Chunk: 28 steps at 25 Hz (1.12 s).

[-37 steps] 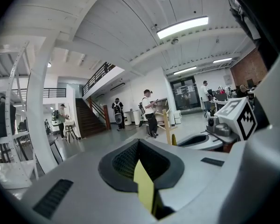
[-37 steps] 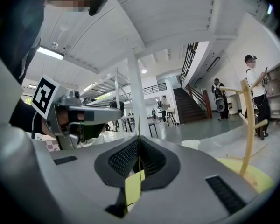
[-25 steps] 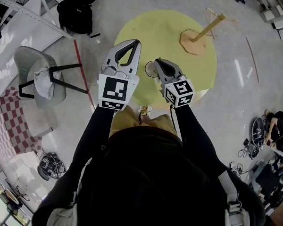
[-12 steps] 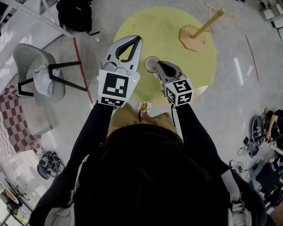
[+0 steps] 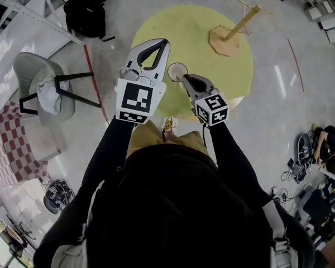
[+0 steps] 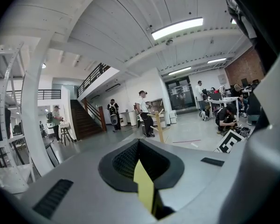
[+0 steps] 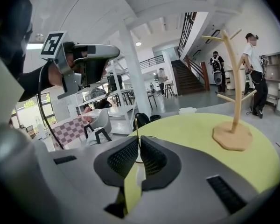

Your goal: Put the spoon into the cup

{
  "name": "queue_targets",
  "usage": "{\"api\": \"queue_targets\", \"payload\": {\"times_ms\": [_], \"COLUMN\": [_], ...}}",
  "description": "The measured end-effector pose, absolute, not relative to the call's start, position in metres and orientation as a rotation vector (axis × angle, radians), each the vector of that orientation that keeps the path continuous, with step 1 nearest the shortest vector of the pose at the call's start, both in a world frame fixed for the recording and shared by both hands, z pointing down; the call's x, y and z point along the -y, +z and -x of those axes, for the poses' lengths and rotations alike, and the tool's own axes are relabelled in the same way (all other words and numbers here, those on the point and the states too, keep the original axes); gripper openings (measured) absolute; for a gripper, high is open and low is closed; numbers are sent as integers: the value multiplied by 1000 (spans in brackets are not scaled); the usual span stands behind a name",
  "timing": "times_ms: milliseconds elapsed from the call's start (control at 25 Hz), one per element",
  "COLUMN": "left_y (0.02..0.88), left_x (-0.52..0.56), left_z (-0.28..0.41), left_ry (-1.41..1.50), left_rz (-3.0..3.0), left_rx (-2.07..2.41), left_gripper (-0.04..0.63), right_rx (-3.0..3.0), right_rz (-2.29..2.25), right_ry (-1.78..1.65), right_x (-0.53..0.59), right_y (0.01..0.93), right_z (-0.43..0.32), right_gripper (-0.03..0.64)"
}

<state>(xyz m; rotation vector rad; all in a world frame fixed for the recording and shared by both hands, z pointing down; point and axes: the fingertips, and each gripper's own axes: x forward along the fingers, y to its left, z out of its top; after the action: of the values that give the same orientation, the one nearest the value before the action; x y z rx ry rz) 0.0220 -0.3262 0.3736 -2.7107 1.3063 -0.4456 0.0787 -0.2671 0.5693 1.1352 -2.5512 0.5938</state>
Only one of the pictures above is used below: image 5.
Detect grey crumpled cloth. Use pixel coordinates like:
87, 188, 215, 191
36, 75, 74, 116

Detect person's black top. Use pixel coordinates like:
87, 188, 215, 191
34, 143, 317, 268

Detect black office chair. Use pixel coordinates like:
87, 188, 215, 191
298, 186, 335, 232

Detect person's white and yellow shoe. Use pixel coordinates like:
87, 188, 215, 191
162, 116, 178, 140

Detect white metal shelf rack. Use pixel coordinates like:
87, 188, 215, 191
0, 0, 83, 45

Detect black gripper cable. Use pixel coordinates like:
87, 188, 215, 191
202, 122, 219, 168

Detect black round device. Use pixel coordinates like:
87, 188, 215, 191
296, 132, 317, 165

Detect person's khaki shorts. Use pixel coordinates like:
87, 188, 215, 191
125, 121, 210, 162

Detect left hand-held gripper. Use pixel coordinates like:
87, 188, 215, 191
114, 37, 171, 126

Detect wooden mug tree stand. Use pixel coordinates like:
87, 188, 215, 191
208, 0, 277, 58

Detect black device with cables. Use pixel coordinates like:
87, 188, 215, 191
42, 179, 75, 215

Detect red and white checkered cloth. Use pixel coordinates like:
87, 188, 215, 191
0, 100, 50, 188

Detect person's right forearm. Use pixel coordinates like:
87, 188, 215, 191
208, 121, 266, 201

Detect person's left forearm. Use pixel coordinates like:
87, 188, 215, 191
80, 117, 135, 195

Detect grey chair with black legs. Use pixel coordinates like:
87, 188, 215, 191
12, 51, 103, 128

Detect white mug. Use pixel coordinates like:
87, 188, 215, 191
167, 62, 189, 84

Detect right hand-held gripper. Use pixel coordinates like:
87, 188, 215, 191
182, 74, 230, 127

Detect white cubby shelf unit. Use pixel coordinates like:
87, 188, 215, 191
304, 0, 335, 45

